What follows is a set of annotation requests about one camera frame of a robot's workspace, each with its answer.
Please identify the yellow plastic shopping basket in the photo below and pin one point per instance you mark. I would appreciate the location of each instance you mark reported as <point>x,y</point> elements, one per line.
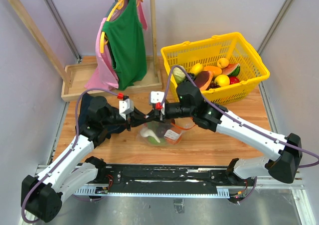
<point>232,46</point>

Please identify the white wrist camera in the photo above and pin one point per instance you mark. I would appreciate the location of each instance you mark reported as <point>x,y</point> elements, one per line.
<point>155,100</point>
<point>126,105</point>

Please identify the dark navy cloth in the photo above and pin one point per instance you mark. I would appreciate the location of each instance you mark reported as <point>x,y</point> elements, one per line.
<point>98,119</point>

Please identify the green tank top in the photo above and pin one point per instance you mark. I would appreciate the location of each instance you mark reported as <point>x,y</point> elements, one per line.
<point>126,40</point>

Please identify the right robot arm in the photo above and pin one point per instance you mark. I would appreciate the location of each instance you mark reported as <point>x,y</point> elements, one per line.
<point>281,154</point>

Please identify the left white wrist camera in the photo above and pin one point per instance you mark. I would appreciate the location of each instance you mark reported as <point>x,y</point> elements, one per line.
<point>126,105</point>

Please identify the pink shirt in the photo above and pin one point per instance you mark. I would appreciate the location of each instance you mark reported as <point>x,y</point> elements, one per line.
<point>104,76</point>

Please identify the white toy mushroom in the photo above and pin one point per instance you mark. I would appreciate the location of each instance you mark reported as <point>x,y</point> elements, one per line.
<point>145,132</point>

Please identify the yellow toy mango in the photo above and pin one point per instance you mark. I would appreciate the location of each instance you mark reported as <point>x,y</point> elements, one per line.
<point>196,69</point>

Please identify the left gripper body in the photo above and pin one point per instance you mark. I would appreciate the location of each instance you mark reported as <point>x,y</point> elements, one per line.
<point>130,122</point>

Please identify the clear zip top bag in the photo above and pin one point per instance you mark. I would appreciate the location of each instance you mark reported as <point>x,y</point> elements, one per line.
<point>159,128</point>

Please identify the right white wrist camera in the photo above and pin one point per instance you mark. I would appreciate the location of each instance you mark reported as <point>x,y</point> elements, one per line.
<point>155,100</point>

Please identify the dark toy grapes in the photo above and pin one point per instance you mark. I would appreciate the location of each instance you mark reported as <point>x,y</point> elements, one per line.
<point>191,76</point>

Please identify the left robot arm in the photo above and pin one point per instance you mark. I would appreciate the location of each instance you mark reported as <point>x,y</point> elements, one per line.
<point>44,194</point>

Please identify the yellow clothes hanger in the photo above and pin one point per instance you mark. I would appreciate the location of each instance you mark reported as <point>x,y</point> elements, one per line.
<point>114,13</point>

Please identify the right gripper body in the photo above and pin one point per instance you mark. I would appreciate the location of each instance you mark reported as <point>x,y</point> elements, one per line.
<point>172,110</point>

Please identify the toy watermelon slice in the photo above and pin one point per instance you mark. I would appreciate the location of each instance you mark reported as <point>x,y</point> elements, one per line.
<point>232,70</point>

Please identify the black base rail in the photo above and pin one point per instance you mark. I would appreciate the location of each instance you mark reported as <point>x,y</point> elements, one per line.
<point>166,181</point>

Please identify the red toy apple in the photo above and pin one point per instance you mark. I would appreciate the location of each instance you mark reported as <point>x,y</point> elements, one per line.
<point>233,80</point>

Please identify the orange toy persimmon slice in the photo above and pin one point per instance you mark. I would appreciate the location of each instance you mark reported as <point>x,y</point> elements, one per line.
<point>214,69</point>

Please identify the yellow toy lemon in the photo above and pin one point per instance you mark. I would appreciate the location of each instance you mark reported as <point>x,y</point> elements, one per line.
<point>222,80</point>

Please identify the green toy cabbage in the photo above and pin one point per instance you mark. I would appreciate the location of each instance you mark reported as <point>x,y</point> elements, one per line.
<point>153,141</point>

